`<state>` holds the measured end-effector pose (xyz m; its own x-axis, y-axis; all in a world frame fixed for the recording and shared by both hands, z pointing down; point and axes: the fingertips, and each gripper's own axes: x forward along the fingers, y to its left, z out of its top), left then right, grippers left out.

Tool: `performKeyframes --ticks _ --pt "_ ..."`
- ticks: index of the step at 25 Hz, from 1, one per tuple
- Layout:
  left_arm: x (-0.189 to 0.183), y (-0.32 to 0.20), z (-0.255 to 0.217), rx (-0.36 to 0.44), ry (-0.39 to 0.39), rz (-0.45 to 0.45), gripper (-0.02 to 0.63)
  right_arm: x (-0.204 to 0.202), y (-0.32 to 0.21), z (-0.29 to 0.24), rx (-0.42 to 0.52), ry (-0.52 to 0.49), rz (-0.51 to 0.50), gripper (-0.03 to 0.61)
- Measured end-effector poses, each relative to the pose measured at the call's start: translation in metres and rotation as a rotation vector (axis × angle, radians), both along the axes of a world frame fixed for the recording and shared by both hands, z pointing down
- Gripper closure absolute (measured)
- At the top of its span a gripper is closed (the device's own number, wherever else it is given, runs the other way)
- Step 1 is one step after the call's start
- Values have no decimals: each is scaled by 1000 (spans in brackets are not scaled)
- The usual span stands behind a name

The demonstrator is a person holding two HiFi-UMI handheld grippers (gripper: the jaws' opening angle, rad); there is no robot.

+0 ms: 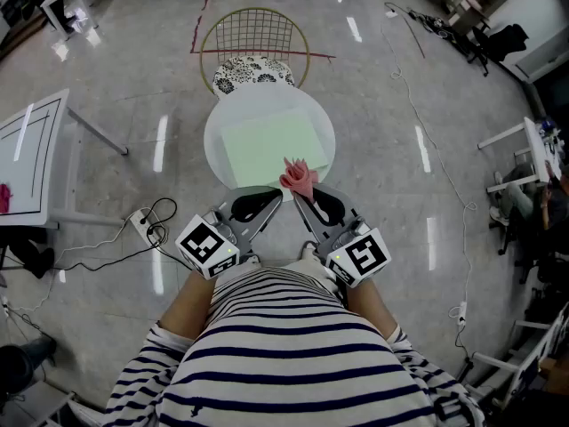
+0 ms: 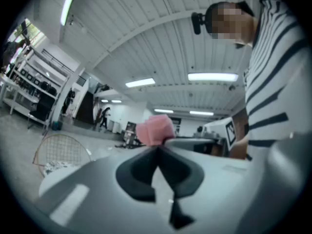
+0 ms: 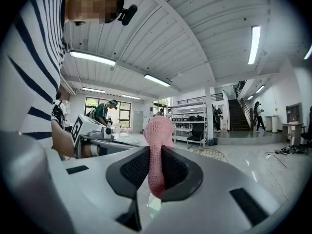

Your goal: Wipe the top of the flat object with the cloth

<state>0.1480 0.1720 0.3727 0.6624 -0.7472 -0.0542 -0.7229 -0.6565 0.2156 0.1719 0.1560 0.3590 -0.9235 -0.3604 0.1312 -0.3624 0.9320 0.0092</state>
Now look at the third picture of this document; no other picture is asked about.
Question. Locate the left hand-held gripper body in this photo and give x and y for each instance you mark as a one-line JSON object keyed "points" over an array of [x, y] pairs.
{"points": [[83, 128]]}

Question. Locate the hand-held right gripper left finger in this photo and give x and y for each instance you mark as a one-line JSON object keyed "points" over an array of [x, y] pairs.
{"points": [[131, 174]]}

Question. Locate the pink small object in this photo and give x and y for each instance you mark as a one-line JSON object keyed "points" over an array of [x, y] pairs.
{"points": [[158, 135]]}

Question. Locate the striped long-sleeve shirt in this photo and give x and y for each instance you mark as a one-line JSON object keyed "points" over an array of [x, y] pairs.
{"points": [[29, 82]]}

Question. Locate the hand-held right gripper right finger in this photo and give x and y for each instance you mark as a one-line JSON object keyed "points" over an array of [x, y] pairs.
{"points": [[180, 177]]}

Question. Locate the small grey desk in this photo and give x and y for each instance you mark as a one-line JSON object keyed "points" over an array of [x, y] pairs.
{"points": [[292, 125]]}

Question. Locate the black head-worn camera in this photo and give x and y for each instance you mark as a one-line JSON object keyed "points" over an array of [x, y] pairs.
{"points": [[129, 14]]}

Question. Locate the dark staircase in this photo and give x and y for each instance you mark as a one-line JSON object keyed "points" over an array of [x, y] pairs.
{"points": [[237, 116]]}

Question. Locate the wooden shelf unit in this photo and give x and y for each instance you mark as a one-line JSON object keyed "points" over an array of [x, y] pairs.
{"points": [[293, 112]]}

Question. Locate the person's left forearm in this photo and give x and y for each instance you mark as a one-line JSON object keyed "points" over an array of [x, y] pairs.
{"points": [[62, 140]]}

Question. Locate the long ceiling light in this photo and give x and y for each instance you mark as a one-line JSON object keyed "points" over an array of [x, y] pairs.
{"points": [[250, 97], [157, 80], [130, 97], [93, 90], [308, 52], [260, 88], [254, 45], [92, 58]]}

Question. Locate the small teal bin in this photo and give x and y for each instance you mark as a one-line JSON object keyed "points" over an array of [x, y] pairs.
{"points": [[213, 142]]}

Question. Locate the low white cabinet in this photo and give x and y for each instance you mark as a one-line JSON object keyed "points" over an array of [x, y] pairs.
{"points": [[271, 123]]}

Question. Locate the person's head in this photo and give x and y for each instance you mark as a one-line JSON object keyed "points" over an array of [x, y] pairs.
{"points": [[92, 4]]}

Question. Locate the black framed window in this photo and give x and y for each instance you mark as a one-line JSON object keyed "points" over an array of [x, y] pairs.
{"points": [[124, 116]]}

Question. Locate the white metal storage rack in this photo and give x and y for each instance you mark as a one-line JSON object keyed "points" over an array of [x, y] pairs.
{"points": [[187, 111]]}

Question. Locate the black office chair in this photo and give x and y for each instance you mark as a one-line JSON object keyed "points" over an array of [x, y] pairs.
{"points": [[197, 130], [307, 135]]}

